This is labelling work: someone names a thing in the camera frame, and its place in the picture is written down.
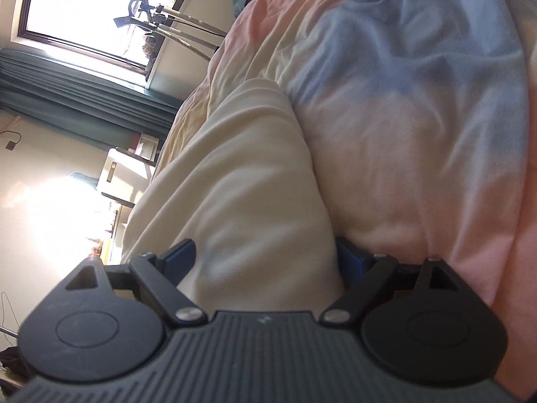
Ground cream sweatpants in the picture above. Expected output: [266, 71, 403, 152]
[122, 79, 343, 315]

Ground white wooden chair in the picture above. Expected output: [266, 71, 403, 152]
[96, 147, 156, 208]

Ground white dresser desk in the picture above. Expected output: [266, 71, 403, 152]
[92, 134, 159, 265]

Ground pastel bed sheet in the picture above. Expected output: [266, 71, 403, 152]
[157, 0, 536, 398]

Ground teal curtain near desk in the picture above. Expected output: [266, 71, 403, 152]
[1, 48, 182, 149]

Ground garment steamer stand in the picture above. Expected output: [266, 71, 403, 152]
[114, 0, 227, 62]

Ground teal garment on wall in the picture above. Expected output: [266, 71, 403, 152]
[70, 172, 99, 189]

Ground window with dark frame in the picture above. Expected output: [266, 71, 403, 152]
[17, 0, 184, 76]

